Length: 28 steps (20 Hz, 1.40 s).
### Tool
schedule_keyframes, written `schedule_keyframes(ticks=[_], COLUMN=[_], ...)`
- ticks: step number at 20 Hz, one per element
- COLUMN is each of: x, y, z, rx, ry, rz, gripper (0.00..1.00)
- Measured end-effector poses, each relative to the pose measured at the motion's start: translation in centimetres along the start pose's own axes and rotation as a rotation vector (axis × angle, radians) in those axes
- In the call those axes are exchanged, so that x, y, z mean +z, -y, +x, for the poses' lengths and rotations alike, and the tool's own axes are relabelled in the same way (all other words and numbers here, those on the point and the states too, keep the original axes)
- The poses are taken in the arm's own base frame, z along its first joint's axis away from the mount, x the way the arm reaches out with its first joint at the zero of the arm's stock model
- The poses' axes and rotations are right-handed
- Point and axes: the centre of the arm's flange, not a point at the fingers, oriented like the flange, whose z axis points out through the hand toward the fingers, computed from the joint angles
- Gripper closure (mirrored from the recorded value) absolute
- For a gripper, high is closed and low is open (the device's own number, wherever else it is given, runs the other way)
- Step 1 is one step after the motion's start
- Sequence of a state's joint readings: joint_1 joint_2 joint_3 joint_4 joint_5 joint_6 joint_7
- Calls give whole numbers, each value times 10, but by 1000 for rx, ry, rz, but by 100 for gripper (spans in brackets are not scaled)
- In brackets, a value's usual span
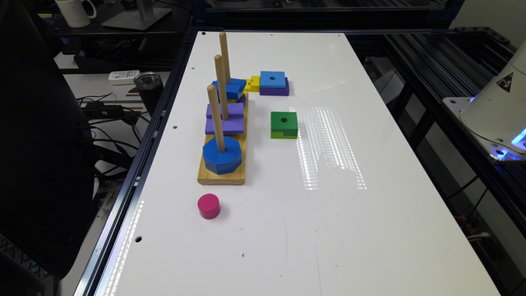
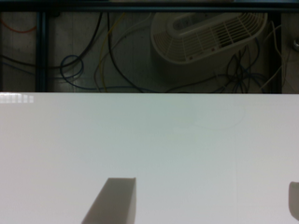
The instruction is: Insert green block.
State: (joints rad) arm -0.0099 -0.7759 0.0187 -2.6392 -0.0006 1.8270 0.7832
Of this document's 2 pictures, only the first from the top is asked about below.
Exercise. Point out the light green block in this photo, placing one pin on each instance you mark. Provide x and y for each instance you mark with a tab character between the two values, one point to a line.
282	135

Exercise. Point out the dark green square block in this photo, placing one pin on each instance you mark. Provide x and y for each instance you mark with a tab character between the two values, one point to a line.
284	122

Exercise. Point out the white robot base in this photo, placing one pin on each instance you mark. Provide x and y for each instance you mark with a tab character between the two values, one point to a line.
496	115

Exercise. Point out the purple square block on peg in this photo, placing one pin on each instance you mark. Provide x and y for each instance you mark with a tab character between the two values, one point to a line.
235	123

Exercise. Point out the blue octagon block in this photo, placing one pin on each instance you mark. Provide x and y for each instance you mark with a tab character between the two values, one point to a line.
222	162

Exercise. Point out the dark purple square block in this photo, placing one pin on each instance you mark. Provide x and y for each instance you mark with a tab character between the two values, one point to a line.
276	91

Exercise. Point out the yellow block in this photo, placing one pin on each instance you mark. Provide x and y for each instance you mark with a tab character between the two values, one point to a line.
253	84

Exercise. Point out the blue block on rear peg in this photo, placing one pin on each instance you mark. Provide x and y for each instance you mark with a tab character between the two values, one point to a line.
235	89

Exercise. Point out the light blue square block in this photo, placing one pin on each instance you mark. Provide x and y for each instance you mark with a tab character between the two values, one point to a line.
270	79

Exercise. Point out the pink cylinder block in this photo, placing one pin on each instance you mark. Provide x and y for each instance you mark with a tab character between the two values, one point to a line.
208	206

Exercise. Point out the wooden peg base board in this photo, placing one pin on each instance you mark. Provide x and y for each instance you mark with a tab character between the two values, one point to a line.
237	177

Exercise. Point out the front wooden peg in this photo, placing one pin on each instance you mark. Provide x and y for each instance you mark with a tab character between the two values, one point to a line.
216	117

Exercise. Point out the wooden peg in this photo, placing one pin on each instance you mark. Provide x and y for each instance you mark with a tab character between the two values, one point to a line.
224	52
216	117
219	67

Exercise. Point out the middle wooden peg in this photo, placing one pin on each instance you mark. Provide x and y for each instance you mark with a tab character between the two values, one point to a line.
219	67

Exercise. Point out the rear wooden peg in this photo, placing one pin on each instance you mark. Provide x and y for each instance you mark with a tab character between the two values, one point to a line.
224	52

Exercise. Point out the black tumbler cup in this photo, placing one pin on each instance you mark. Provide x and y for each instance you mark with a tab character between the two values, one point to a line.
150	87

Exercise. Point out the white remote control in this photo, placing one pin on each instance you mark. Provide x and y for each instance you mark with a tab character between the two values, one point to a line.
123	78

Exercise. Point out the monitor stand base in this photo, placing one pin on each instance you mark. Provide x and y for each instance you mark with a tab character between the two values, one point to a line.
142	18

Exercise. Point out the black office chair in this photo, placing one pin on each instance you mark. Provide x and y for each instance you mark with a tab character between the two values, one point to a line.
47	177

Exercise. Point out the white mug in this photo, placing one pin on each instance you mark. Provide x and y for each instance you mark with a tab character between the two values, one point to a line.
75	14

